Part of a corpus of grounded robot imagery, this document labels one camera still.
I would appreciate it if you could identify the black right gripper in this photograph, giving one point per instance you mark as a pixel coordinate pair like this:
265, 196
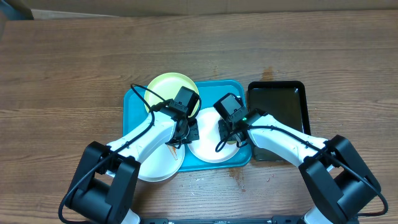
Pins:
227, 130

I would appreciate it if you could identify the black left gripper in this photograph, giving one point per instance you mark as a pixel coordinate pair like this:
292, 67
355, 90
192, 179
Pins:
193, 135

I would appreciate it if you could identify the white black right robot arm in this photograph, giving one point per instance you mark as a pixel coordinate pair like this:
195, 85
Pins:
340, 183

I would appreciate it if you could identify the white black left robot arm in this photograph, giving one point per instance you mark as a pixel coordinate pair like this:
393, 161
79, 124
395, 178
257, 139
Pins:
104, 182

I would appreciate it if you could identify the black tray with water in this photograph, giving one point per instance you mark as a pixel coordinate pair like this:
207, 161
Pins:
285, 100

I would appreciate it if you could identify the white plate with sauce streak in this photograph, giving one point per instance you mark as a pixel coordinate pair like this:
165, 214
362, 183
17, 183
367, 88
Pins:
163, 163

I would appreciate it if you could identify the yellow-green plastic plate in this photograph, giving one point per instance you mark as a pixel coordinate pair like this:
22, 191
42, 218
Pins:
167, 86

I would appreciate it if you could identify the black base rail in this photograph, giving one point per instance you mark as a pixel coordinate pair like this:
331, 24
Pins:
288, 219

